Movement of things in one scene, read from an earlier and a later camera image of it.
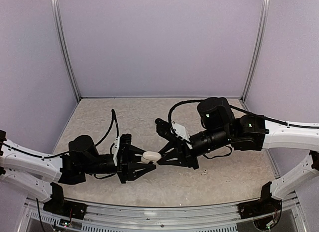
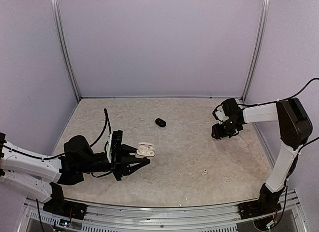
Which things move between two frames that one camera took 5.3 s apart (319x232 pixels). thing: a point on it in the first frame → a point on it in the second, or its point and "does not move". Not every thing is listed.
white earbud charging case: [150, 156] → [145, 149]
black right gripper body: [192, 161] → [229, 129]
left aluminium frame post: [61, 35] does not move
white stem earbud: [205, 172] does not move
